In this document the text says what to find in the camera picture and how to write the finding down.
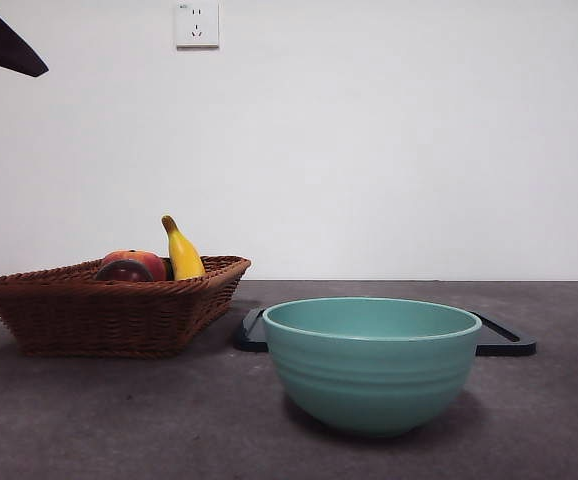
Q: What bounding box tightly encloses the dark red plum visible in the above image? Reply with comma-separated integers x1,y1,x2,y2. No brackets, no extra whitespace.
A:
93,260,154,283

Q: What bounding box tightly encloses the teal ribbed bowl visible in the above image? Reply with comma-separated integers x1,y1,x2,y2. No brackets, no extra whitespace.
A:
261,297,484,439

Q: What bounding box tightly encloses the red orange peach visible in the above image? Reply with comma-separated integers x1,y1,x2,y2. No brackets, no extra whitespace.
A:
101,248,168,281

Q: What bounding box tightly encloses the yellow banana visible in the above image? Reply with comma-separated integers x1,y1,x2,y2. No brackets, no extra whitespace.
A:
161,214,207,281

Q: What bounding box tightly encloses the brown wicker basket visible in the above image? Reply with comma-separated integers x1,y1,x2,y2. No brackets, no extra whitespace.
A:
0,255,253,359

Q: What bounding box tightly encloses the black rectangular tray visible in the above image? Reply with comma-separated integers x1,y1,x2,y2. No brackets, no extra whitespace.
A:
232,307,538,357

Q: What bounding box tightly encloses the white wall socket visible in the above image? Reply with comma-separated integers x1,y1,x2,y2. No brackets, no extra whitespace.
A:
176,2,220,50

